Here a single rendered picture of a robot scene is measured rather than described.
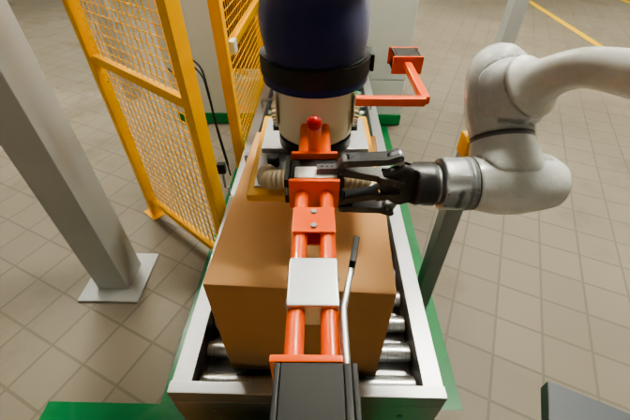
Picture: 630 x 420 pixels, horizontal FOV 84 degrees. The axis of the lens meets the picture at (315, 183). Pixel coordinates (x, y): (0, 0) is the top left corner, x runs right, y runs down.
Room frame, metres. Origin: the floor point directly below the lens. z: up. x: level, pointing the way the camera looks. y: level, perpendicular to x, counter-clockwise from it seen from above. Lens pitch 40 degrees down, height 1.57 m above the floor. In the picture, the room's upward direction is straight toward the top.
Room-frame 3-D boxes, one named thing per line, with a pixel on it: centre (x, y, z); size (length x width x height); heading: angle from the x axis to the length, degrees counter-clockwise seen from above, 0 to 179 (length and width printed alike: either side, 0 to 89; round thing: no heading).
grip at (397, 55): (1.02, -0.26, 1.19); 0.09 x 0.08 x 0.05; 90
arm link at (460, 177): (0.46, -0.23, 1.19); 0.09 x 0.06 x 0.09; 0
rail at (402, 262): (1.51, -0.33, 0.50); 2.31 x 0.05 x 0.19; 179
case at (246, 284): (0.71, 0.02, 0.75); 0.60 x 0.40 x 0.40; 177
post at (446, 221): (0.91, -0.49, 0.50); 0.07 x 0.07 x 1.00; 89
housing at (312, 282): (0.25, 0.00, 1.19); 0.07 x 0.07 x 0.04; 0
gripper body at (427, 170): (0.46, -0.16, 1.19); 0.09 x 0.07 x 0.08; 90
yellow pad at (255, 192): (0.72, 0.09, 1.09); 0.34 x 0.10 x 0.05; 0
